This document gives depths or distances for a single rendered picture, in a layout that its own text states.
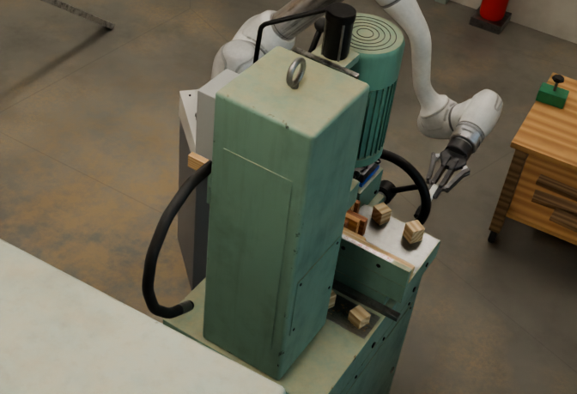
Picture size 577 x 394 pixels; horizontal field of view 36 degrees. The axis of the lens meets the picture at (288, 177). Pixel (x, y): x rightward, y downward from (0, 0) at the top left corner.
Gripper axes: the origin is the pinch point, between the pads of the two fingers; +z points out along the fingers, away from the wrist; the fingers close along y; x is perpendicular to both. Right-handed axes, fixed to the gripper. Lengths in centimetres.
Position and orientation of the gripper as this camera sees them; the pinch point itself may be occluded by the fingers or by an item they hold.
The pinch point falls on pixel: (430, 196)
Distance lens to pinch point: 263.1
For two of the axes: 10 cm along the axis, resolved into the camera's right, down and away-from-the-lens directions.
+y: 8.4, 4.1, -3.5
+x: 0.9, 5.4, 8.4
